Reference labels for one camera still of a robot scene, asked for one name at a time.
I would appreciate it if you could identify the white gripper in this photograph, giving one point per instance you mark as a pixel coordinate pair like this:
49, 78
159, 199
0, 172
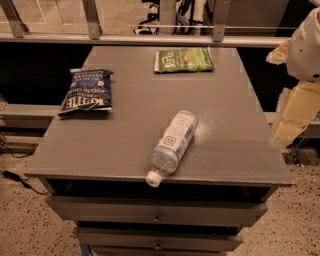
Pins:
306, 55

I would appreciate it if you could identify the drawer knob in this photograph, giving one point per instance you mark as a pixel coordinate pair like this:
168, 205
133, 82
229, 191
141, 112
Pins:
156, 219
158, 247

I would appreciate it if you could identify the grey drawer cabinet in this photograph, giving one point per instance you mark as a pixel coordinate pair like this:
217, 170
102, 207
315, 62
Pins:
178, 167

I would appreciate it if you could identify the clear plastic water bottle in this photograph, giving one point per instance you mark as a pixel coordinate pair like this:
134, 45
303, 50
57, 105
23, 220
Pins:
168, 152

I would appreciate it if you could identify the lower drawer knob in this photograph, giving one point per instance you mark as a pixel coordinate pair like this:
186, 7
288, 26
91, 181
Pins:
158, 247

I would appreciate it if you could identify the green chip bag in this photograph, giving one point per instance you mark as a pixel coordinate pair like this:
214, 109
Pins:
196, 59

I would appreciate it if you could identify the blue chip bag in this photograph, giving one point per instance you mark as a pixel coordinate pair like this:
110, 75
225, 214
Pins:
90, 90

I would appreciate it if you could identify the upper drawer knob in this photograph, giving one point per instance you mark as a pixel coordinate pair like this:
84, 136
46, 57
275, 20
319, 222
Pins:
156, 219

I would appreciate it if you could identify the metal railing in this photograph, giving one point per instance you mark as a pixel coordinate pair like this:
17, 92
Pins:
226, 23

